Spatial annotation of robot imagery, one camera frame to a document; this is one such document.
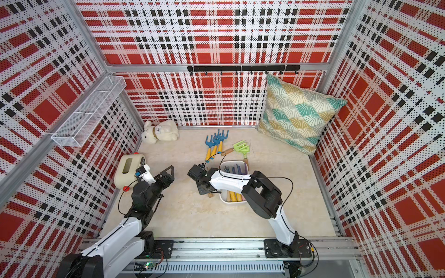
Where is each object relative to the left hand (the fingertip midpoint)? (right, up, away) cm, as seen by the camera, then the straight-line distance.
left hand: (172, 169), depth 84 cm
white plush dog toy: (-12, +21, +20) cm, 31 cm away
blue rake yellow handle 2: (+19, +14, +28) cm, 37 cm away
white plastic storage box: (+32, -1, +11) cm, 34 cm away
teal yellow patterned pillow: (+64, +28, +6) cm, 70 cm away
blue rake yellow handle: (+15, +12, +27) cm, 33 cm away
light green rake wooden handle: (+37, +10, +23) cm, 44 cm away
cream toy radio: (-25, -4, +2) cm, 25 cm away
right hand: (+18, -10, +6) cm, 21 cm away
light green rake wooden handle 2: (+19, -14, +2) cm, 23 cm away
